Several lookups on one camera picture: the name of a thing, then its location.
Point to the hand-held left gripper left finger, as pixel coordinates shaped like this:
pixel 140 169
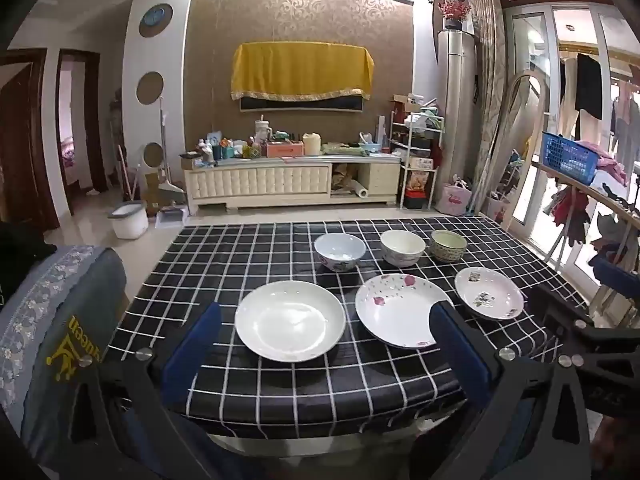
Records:
pixel 192 355

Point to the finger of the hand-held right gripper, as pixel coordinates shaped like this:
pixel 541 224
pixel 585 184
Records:
pixel 617 267
pixel 575 317

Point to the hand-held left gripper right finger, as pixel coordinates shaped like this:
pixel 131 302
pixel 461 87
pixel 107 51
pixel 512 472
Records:
pixel 460 355

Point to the small floral plate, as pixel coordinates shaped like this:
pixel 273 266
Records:
pixel 487 292

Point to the white plate with pink petals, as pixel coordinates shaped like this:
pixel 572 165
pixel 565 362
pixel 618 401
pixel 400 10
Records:
pixel 395 310

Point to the plain white plate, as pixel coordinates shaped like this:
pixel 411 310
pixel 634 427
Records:
pixel 290 320

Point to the green patterned bowl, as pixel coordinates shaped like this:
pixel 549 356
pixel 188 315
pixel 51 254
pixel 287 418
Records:
pixel 448 247

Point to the plain white bowl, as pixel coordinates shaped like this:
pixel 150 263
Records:
pixel 403 249

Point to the pale blue floral bowl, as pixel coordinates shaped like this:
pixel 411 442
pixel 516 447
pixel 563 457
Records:
pixel 340 252

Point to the clothes on drying rack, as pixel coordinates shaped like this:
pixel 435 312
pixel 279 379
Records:
pixel 575 215

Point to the pink clothes pile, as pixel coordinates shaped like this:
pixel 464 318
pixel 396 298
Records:
pixel 607 162

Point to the black checked tablecloth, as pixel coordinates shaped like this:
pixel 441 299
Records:
pixel 350 385

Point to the blue plastic basket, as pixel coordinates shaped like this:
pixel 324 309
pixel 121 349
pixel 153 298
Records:
pixel 567 157

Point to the chair with grey floral cover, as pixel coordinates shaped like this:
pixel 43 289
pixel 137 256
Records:
pixel 50 320

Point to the white bucket with grey rim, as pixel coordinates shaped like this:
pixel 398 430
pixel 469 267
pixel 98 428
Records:
pixel 128 221

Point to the grey dustpan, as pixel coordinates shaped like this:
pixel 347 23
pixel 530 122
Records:
pixel 172 205

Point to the pink flamingo bag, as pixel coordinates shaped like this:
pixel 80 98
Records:
pixel 454 199

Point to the hanging black garment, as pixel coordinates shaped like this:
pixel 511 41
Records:
pixel 589 85

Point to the cream padded television cabinet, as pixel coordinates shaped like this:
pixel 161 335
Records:
pixel 260 182

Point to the white paper roll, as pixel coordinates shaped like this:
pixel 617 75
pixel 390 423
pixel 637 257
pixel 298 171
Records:
pixel 357 187

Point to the white metal shelf rack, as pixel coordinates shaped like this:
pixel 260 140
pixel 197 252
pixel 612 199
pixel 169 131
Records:
pixel 415 160

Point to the silver standing air conditioner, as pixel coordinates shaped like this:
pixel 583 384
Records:
pixel 457 110

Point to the pink box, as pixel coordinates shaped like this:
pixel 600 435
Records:
pixel 285 150

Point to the pale yellow canister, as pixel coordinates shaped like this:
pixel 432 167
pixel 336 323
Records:
pixel 311 145

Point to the dark wooden door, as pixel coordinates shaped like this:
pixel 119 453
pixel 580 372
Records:
pixel 25 150

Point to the black television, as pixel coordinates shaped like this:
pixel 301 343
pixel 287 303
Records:
pixel 300 104

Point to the vase of red flowers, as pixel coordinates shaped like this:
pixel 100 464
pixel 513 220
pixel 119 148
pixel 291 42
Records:
pixel 454 12

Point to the yellow fringed cover cloth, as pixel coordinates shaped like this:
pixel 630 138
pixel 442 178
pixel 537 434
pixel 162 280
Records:
pixel 300 70

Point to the wooden rail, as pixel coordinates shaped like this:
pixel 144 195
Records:
pixel 590 191

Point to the dark wooden door frame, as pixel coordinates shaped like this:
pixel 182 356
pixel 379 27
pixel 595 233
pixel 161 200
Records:
pixel 95 135

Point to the round brown wall disc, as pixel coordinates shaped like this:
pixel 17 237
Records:
pixel 150 88

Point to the round blue wall disc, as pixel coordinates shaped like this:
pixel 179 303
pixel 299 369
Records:
pixel 155 20

